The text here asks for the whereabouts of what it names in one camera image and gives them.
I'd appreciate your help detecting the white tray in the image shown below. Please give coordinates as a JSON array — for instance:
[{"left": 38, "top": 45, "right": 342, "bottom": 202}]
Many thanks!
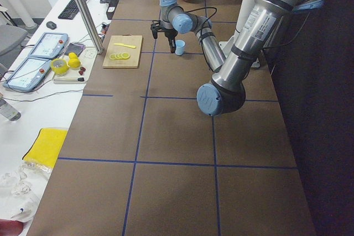
[{"left": 52, "top": 47, "right": 97, "bottom": 84}]

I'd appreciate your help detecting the yellow cloth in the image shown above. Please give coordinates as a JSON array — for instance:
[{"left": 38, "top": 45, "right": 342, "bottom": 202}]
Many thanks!
[{"left": 22, "top": 128, "right": 67, "bottom": 169}]

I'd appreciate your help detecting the grey water bottle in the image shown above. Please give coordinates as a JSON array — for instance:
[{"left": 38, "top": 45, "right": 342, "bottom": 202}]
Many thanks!
[{"left": 0, "top": 98, "right": 21, "bottom": 121}]

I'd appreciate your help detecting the light blue cup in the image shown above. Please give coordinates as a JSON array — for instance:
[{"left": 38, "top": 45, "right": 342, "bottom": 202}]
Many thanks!
[{"left": 175, "top": 40, "right": 185, "bottom": 56}]

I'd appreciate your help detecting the strawberry on side desk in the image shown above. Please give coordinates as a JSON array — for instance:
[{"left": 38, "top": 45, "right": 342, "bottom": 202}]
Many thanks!
[{"left": 79, "top": 66, "right": 86, "bottom": 76}]

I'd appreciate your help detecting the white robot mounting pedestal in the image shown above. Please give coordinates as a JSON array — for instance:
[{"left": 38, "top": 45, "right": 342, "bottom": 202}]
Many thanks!
[{"left": 219, "top": 0, "right": 254, "bottom": 56}]

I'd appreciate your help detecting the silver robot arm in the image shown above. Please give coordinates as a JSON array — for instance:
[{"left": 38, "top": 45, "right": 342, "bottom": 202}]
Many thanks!
[{"left": 150, "top": 0, "right": 324, "bottom": 116}]

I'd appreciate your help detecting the yellow tape roll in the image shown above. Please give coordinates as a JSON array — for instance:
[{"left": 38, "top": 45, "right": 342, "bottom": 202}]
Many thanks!
[{"left": 50, "top": 59, "right": 69, "bottom": 75}]

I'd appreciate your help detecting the teach pendant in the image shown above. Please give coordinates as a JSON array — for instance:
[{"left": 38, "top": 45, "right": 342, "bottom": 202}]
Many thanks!
[
  {"left": 3, "top": 56, "right": 52, "bottom": 92},
  {"left": 29, "top": 32, "right": 69, "bottom": 59}
]

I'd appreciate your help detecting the yellow plastic knife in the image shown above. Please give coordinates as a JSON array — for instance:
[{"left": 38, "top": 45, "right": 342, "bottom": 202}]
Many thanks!
[{"left": 114, "top": 43, "right": 137, "bottom": 49}]

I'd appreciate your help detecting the teach pendant near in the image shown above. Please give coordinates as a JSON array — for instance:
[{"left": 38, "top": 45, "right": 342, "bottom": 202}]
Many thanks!
[{"left": 3, "top": 56, "right": 52, "bottom": 92}]

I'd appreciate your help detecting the teach pendant far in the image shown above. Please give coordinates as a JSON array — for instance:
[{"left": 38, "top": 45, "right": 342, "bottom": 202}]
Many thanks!
[{"left": 29, "top": 32, "right": 69, "bottom": 59}]

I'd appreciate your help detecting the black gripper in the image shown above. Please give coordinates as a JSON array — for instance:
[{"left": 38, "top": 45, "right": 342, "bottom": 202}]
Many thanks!
[{"left": 150, "top": 20, "right": 177, "bottom": 53}]

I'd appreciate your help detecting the black computer mouse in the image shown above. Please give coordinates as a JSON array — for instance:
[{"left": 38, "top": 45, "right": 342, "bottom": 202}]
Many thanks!
[{"left": 46, "top": 21, "right": 57, "bottom": 30}]

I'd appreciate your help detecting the aluminium frame post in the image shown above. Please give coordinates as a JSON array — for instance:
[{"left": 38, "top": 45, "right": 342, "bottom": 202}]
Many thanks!
[{"left": 75, "top": 0, "right": 104, "bottom": 54}]

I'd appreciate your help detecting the wooden cutting board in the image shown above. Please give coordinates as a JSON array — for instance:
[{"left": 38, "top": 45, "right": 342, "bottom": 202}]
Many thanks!
[{"left": 102, "top": 35, "right": 143, "bottom": 69}]

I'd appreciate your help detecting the whole yellow lemon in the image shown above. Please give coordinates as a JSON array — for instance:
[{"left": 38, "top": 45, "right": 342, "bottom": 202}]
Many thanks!
[
  {"left": 68, "top": 52, "right": 78, "bottom": 60},
  {"left": 67, "top": 58, "right": 81, "bottom": 69}
]

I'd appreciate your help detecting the black keyboard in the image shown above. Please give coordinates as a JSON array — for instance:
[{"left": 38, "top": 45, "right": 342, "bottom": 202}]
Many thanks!
[{"left": 58, "top": 0, "right": 79, "bottom": 20}]

